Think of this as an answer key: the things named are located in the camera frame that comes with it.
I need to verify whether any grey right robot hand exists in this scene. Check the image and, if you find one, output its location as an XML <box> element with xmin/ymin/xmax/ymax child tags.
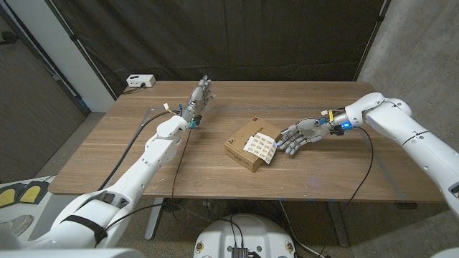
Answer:
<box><xmin>276</xmin><ymin>109</ymin><xmax>354</xmax><ymax>156</ymax></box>

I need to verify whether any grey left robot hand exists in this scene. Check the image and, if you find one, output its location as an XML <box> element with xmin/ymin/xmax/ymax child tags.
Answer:
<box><xmin>179</xmin><ymin>74</ymin><xmax>217</xmax><ymax>130</ymax></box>

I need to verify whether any postage stamp sheet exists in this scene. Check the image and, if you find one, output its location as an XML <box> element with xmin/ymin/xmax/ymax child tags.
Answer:
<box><xmin>242</xmin><ymin>132</ymin><xmax>278</xmax><ymax>165</ymax></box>

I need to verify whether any brown cardboard box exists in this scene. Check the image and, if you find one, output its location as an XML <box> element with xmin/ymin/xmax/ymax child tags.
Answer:
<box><xmin>224</xmin><ymin>117</ymin><xmax>283</xmax><ymax>173</ymax></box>

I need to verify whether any white power strip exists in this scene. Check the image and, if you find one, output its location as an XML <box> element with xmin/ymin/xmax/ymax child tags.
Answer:
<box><xmin>126</xmin><ymin>74</ymin><xmax>156</xmax><ymax>88</ymax></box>

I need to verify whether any black backdrop curtain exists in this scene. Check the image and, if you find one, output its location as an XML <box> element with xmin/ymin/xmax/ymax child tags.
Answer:
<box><xmin>49</xmin><ymin>0</ymin><xmax>387</xmax><ymax>97</ymax></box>

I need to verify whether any grey table leg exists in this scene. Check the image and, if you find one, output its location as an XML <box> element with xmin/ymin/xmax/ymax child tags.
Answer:
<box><xmin>325</xmin><ymin>201</ymin><xmax>349</xmax><ymax>247</ymax></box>
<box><xmin>145</xmin><ymin>197</ymin><xmax>164</xmax><ymax>240</ymax></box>

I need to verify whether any black backdrop stand pole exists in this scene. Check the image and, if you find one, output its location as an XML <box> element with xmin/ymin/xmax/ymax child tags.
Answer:
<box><xmin>44</xmin><ymin>0</ymin><xmax>118</xmax><ymax>101</ymax></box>
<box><xmin>353</xmin><ymin>0</ymin><xmax>392</xmax><ymax>82</ymax></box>

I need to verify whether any white robot torso base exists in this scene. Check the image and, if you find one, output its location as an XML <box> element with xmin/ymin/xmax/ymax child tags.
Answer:
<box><xmin>193</xmin><ymin>214</ymin><xmax>297</xmax><ymax>258</ymax></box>

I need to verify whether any yellow black foot pedal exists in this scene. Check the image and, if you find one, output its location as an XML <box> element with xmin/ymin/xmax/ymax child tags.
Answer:
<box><xmin>0</xmin><ymin>186</ymin><xmax>19</xmax><ymax>209</ymax></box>
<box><xmin>17</xmin><ymin>181</ymin><xmax>49</xmax><ymax>205</ymax></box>

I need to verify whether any white sneaker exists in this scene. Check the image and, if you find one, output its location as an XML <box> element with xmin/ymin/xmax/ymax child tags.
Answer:
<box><xmin>0</xmin><ymin>214</ymin><xmax>33</xmax><ymax>237</ymax></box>

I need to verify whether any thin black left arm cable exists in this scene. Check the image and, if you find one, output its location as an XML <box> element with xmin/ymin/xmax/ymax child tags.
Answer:
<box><xmin>104</xmin><ymin>128</ymin><xmax>193</xmax><ymax>230</ymax></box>

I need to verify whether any black power strip cord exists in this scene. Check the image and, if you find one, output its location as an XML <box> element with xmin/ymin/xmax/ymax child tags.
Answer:
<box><xmin>121</xmin><ymin>82</ymin><xmax>146</xmax><ymax>95</ymax></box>

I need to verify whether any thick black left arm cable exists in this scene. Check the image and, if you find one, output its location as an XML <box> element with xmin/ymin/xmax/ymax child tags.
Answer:
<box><xmin>97</xmin><ymin>110</ymin><xmax>171</xmax><ymax>191</ymax></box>

